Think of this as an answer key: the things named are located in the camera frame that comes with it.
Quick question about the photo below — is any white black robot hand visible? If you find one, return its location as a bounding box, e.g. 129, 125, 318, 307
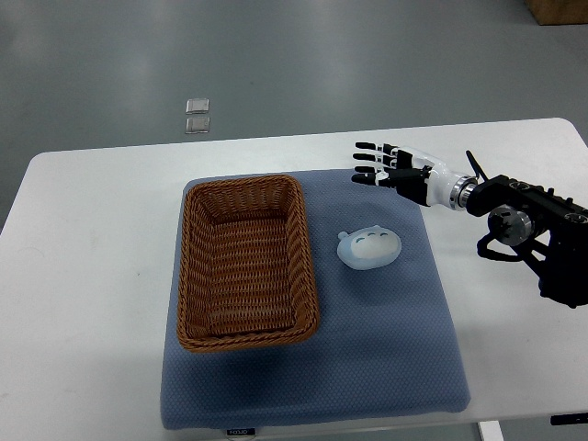
352, 141, 477, 210

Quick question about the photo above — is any blue plush toy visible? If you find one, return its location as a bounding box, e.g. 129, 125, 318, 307
337, 225, 401, 271

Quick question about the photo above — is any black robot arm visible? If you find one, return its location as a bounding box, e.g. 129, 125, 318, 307
459, 151, 587, 309

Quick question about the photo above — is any brown wicker basket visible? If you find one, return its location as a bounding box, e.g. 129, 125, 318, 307
176, 175, 320, 353

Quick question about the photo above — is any blue cushion mat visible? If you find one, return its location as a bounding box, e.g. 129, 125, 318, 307
161, 169, 469, 430

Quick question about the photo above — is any cardboard box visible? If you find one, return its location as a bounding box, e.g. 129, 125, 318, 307
525, 0, 587, 26

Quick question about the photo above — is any upper metal floor plate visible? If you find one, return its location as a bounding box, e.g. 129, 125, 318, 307
186, 98, 209, 115

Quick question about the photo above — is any white table leg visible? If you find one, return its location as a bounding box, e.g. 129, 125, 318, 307
478, 420, 504, 441

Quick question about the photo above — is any black table bracket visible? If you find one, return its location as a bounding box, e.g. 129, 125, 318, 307
550, 413, 588, 426

